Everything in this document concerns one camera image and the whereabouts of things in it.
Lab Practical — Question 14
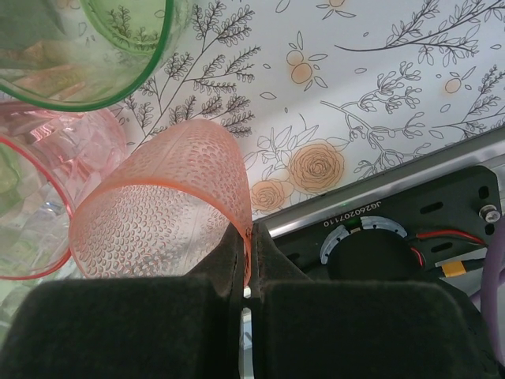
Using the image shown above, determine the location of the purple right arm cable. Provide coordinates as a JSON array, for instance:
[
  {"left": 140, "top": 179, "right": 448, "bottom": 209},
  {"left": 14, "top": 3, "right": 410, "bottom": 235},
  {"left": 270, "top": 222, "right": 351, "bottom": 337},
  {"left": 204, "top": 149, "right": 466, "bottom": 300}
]
[{"left": 471, "top": 232, "right": 505, "bottom": 379}]

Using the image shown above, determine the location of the wide aluminium profile rail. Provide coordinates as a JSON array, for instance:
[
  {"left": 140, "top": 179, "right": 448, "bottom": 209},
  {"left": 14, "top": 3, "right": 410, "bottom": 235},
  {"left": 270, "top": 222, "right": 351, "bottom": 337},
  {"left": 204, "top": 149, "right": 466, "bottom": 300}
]
[{"left": 252, "top": 126, "right": 505, "bottom": 242}]

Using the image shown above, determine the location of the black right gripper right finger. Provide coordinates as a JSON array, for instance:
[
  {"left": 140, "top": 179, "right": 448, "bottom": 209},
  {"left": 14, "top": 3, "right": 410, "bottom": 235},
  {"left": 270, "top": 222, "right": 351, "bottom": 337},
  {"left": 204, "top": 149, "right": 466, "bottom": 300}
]
[{"left": 251, "top": 222, "right": 499, "bottom": 379}]

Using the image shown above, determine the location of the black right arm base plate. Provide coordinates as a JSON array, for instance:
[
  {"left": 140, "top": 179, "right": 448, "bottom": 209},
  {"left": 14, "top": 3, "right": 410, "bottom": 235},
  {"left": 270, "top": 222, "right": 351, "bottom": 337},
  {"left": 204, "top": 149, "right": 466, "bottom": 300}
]
[{"left": 267, "top": 164, "right": 503, "bottom": 285}]

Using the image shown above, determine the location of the salmon dimpled plastic glass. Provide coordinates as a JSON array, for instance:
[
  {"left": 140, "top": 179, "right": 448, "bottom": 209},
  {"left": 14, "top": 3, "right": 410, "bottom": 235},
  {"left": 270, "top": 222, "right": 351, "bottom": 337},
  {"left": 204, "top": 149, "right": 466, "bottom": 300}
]
[{"left": 69, "top": 119, "right": 253, "bottom": 287}]

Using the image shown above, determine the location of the floral table cover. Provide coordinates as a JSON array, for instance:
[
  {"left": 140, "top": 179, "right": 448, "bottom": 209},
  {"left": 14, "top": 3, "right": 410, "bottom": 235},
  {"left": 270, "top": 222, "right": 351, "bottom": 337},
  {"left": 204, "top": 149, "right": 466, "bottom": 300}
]
[{"left": 0, "top": 0, "right": 505, "bottom": 222}]

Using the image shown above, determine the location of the red black right arm wire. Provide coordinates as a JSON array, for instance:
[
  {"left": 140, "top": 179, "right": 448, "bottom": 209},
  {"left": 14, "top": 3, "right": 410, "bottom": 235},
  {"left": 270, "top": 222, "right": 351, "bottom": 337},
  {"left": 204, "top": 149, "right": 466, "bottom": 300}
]
[{"left": 406, "top": 230, "right": 488, "bottom": 280}]

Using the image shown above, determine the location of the medium green plastic glass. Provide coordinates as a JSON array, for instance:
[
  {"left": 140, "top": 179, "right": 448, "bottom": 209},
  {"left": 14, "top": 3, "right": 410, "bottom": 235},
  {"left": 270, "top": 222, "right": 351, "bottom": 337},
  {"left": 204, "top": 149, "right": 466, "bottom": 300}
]
[{"left": 0, "top": 0, "right": 175, "bottom": 113}]

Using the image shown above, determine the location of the pink faceted plastic glass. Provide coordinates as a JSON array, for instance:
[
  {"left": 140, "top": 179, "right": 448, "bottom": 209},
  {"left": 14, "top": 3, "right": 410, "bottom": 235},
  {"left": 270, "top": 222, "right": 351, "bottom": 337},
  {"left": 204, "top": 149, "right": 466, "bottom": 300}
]
[{"left": 0, "top": 100, "right": 128, "bottom": 282}]

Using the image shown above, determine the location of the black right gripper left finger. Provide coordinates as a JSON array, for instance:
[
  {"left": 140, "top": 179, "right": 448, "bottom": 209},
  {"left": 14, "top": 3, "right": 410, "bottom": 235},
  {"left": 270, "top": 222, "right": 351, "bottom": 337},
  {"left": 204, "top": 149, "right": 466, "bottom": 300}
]
[{"left": 0, "top": 225, "right": 243, "bottom": 379}]

